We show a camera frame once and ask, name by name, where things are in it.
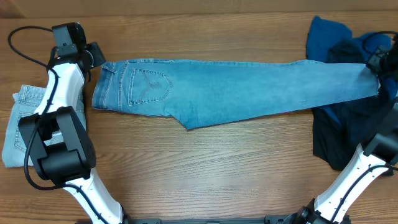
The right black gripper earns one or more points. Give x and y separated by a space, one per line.
375 62

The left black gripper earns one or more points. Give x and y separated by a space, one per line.
96 55

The medium blue denim jeans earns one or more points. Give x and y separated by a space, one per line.
206 93

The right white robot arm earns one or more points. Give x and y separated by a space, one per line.
375 155

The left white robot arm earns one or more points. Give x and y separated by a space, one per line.
59 153

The blue t-shirt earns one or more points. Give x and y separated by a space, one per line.
324 34

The dark navy garment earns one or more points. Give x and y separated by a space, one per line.
339 128

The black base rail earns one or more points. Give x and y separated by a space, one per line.
268 219

